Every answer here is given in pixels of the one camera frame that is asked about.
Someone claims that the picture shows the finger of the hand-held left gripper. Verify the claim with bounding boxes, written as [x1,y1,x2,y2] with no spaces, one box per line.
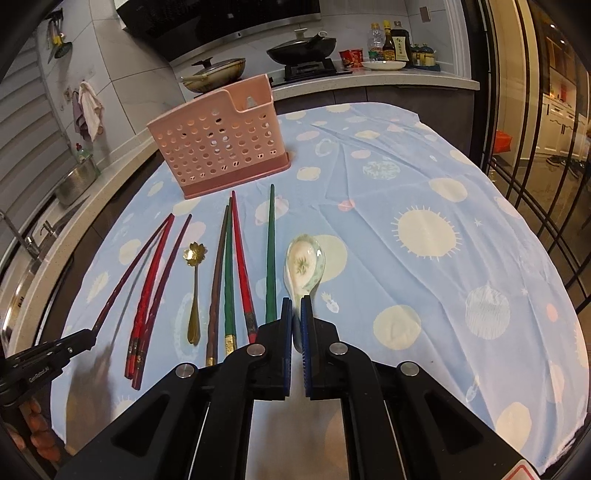
[50,328,99,366]

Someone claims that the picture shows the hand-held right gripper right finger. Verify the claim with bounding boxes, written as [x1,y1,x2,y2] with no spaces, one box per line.
[300,295,532,480]

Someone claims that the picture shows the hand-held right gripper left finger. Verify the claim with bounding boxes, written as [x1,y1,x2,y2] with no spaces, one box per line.
[55,298,294,480]

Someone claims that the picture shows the green chopstick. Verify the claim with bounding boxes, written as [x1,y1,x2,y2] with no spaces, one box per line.
[223,198,238,357]
[264,184,279,325]

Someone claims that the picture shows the white ceramic soup spoon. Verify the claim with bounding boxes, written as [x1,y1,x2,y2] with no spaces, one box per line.
[284,233,326,356]

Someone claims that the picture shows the brown chopstick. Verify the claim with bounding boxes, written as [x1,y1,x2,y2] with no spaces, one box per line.
[205,204,230,367]

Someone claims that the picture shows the gold flower spoon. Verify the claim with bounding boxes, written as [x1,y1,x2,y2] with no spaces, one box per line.
[183,240,208,346]

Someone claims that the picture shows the dark red chopstick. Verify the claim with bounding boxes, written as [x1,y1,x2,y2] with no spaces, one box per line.
[92,213,172,334]
[131,213,193,392]

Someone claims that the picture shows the pink perforated utensil holder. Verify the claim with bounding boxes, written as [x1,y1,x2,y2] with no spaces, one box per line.
[147,73,294,200]

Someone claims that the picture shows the steel sink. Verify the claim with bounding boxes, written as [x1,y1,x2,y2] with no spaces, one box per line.
[0,249,75,342]

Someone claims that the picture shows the blue printed tablecloth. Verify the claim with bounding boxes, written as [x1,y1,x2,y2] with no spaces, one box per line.
[48,102,589,476]

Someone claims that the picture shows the steel faucet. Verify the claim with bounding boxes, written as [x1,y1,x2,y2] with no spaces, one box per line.
[0,210,42,259]

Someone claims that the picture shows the steel pot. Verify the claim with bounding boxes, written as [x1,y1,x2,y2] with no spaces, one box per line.
[55,157,100,206]

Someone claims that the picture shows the white window blinds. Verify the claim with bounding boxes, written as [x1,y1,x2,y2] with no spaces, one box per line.
[0,28,79,241]

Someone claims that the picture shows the purple hanging towel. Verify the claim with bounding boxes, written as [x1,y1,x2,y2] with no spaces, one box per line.
[71,90,93,141]

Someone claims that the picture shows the white hanging towel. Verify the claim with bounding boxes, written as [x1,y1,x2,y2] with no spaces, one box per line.
[78,80,105,141]

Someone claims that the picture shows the black gas stove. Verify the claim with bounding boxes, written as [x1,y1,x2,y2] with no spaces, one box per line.
[270,58,352,88]

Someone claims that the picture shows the tan pan with lid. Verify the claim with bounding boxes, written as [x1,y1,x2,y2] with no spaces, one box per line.
[179,56,247,92]

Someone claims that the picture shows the black wok with lid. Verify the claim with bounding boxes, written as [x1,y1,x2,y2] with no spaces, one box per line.
[266,28,338,65]

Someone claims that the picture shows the clear plastic bottle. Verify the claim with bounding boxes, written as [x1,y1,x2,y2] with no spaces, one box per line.
[368,23,386,63]

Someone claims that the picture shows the yellow capped sauce bottle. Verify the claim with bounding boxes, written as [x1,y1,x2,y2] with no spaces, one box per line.
[382,20,398,62]

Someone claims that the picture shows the large dark sauce bottle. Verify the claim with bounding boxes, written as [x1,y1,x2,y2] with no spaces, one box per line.
[390,21,413,63]

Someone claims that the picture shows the black framed glass door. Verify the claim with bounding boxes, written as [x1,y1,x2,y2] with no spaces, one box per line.
[480,0,591,324]

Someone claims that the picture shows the black range hood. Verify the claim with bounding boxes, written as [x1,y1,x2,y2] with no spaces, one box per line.
[115,0,321,63]

